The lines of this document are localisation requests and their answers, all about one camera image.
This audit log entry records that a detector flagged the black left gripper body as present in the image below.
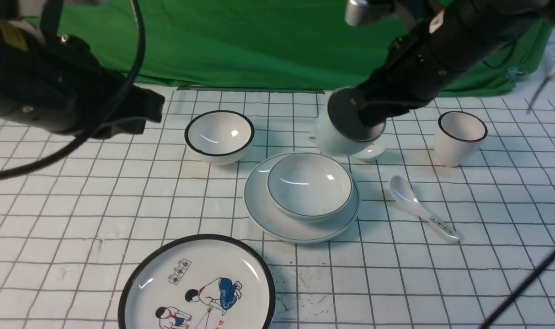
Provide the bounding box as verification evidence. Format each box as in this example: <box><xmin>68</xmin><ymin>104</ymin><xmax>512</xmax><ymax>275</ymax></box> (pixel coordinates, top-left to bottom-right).
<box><xmin>90</xmin><ymin>87</ymin><xmax>166</xmax><ymax>140</ymax></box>

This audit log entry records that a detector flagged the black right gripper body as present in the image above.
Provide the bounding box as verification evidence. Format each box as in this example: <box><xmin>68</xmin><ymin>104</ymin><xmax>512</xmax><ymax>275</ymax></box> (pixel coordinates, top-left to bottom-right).
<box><xmin>353</xmin><ymin>36</ymin><xmax>446</xmax><ymax>127</ymax></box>

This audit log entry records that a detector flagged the plain white ceramic spoon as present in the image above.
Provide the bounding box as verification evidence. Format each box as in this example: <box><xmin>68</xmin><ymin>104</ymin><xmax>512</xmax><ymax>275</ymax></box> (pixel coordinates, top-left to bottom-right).
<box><xmin>349</xmin><ymin>144</ymin><xmax>386</xmax><ymax>163</ymax></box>

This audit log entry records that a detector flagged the small white cup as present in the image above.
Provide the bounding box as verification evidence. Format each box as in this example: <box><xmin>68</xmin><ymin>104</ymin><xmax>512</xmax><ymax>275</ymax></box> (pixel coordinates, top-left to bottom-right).
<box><xmin>314</xmin><ymin>87</ymin><xmax>386</xmax><ymax>157</ymax></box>

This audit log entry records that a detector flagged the grey rimmed shallow white bowl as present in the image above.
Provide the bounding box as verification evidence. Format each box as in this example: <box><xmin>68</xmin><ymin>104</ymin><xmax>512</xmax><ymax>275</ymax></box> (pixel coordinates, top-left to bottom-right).
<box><xmin>267</xmin><ymin>153</ymin><xmax>355</xmax><ymax>223</ymax></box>

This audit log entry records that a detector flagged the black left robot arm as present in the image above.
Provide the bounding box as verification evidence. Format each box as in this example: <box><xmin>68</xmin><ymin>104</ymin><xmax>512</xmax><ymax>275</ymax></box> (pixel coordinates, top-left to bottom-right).
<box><xmin>0</xmin><ymin>0</ymin><xmax>165</xmax><ymax>139</ymax></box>

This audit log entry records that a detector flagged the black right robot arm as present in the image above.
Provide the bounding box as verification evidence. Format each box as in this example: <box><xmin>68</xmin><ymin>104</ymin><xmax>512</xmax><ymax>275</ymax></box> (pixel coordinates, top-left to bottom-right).
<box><xmin>340</xmin><ymin>0</ymin><xmax>555</xmax><ymax>127</ymax></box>

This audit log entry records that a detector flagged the black rimmed white cup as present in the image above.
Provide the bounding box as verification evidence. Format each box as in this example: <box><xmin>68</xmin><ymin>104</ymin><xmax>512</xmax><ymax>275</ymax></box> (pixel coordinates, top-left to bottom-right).
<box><xmin>434</xmin><ymin>111</ymin><xmax>488</xmax><ymax>167</ymax></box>

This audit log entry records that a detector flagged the black rimmed white bowl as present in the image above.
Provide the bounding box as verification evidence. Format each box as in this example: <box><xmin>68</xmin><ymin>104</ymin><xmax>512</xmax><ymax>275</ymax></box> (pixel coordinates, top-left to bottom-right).
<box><xmin>184</xmin><ymin>110</ymin><xmax>255</xmax><ymax>166</ymax></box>

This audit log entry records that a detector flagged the green backdrop cloth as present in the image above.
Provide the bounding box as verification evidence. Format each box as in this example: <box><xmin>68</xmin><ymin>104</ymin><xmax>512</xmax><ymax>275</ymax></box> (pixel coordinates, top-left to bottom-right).
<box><xmin>59</xmin><ymin>0</ymin><xmax>553</xmax><ymax>96</ymax></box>

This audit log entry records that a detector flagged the grey rimmed white plate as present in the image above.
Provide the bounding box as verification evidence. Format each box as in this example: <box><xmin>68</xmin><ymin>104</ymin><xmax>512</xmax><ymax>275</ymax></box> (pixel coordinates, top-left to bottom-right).
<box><xmin>244</xmin><ymin>153</ymin><xmax>360</xmax><ymax>244</ymax></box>

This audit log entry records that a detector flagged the white grid tablecloth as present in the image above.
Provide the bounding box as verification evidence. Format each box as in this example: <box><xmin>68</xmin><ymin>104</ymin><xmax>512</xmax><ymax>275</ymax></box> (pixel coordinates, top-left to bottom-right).
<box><xmin>0</xmin><ymin>84</ymin><xmax>555</xmax><ymax>329</ymax></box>

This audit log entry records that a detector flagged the black rimmed illustrated plate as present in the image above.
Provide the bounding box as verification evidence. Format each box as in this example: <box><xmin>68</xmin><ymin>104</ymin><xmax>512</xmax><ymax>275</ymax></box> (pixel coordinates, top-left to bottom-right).
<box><xmin>117</xmin><ymin>234</ymin><xmax>276</xmax><ymax>329</ymax></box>

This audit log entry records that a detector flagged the white spoon with printed handle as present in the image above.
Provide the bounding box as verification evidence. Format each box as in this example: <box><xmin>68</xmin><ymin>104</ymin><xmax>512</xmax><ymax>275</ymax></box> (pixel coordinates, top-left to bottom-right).
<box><xmin>388</xmin><ymin>175</ymin><xmax>460</xmax><ymax>244</ymax></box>

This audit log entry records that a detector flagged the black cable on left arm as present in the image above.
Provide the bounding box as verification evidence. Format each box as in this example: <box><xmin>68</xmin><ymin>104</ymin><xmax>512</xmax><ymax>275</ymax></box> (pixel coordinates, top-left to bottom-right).
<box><xmin>0</xmin><ymin>0</ymin><xmax>146</xmax><ymax>183</ymax></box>

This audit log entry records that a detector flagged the thin black cable right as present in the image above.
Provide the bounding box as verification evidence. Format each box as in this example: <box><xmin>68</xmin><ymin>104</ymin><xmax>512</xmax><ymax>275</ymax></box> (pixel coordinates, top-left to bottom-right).
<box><xmin>481</xmin><ymin>64</ymin><xmax>555</xmax><ymax>329</ymax></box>

